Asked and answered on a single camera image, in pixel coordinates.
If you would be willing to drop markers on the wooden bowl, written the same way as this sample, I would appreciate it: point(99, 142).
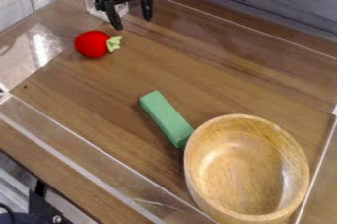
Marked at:
point(247, 171)

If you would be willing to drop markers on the red plush strawberry toy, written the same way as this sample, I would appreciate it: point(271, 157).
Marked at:
point(95, 44)

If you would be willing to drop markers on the black clamp mount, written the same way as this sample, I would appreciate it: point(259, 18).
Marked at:
point(42, 209)

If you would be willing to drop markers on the clear acrylic barrier wall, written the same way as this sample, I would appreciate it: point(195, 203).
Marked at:
point(74, 127)

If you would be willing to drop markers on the clear acrylic corner bracket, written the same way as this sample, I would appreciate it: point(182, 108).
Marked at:
point(123, 9)

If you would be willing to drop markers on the green rectangular block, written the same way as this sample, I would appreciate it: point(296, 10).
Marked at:
point(166, 116)

